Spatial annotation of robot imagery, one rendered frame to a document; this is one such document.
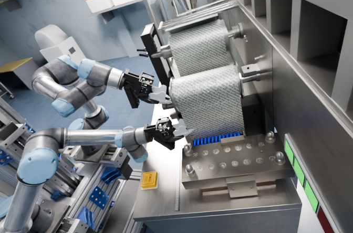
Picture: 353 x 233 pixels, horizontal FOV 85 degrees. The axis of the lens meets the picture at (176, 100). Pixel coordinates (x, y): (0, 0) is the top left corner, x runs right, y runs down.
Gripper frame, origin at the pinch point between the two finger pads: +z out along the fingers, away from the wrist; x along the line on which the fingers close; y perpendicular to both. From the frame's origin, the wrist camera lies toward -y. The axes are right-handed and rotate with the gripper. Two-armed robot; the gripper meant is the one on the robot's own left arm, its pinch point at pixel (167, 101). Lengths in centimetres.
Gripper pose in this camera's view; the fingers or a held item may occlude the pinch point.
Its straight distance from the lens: 80.7
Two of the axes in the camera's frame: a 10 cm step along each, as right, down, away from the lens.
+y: 3.8, -7.1, -5.9
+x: 0.4, -6.2, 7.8
